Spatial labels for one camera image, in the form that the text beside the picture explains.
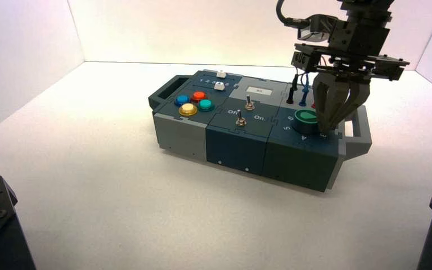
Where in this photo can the blue round push button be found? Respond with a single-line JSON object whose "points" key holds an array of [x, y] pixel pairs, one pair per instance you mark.
{"points": [[182, 100]]}

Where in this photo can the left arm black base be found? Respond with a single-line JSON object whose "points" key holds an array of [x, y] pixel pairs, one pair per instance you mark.
{"points": [[0, 231]]}

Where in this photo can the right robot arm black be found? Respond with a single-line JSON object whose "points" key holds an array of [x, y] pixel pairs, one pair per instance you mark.
{"points": [[365, 4]]}

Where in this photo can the blue grey control box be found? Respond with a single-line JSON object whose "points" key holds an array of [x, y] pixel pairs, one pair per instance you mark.
{"points": [[238, 141]]}

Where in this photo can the green topped rotary knob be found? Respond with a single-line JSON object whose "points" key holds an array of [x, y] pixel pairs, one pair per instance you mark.
{"points": [[305, 121]]}

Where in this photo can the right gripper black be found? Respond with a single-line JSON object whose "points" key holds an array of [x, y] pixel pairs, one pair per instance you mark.
{"points": [[361, 37]]}

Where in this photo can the metal toggle switch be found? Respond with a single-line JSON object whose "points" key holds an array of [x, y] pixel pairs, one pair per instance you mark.
{"points": [[249, 103], [240, 119]]}

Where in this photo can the blue banana plug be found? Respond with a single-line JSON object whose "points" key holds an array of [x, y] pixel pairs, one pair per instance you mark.
{"points": [[304, 98]]}

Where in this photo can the small white display screen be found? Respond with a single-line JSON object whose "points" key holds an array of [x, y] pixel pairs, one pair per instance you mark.
{"points": [[259, 90]]}

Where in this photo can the right wrist camera housing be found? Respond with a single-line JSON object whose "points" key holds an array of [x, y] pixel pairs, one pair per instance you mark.
{"points": [[318, 26]]}

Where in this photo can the teal round push button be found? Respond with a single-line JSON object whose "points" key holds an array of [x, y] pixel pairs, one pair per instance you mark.
{"points": [[205, 105]]}

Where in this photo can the yellow round push button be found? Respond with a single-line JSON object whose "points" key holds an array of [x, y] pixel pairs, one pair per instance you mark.
{"points": [[188, 109]]}

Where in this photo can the orange round push button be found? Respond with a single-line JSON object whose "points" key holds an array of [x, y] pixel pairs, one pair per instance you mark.
{"points": [[199, 96]]}

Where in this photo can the black banana plug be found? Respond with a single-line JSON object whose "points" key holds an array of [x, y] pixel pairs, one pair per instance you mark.
{"points": [[289, 97], [295, 80]]}

